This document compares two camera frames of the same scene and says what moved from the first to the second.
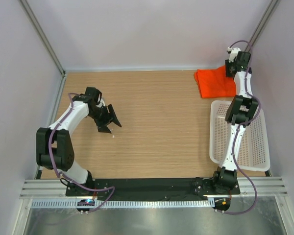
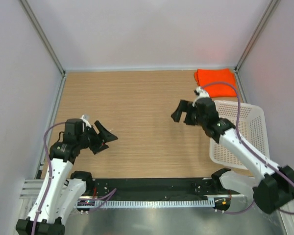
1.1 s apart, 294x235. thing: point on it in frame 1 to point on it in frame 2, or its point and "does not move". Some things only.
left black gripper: x=109 y=117 to x=106 y=136
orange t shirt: x=212 y=82 does not move
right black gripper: x=227 y=63 to x=183 y=107
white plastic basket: x=254 y=154 does not move
